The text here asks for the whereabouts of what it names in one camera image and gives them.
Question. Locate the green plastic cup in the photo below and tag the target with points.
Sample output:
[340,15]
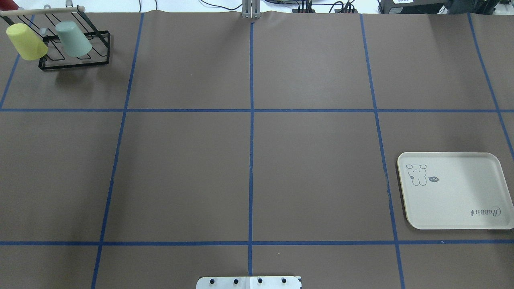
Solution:
[73,40]

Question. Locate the cream rabbit tray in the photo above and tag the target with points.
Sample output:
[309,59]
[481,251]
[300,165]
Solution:
[454,190]

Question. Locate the yellow plastic cup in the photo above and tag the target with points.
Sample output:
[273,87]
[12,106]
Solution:
[30,46]

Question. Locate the white mounting plate with bolts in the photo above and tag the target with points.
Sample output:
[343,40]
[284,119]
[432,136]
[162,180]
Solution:
[250,282]

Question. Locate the black power strip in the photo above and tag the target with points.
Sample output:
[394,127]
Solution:
[334,8]

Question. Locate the red water bottle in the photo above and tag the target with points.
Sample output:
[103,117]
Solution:
[8,5]

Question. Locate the grey aluminium frame post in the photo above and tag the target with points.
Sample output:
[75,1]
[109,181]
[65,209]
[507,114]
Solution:
[251,9]

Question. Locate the black wire cup rack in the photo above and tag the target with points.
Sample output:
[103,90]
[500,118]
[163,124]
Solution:
[57,38]

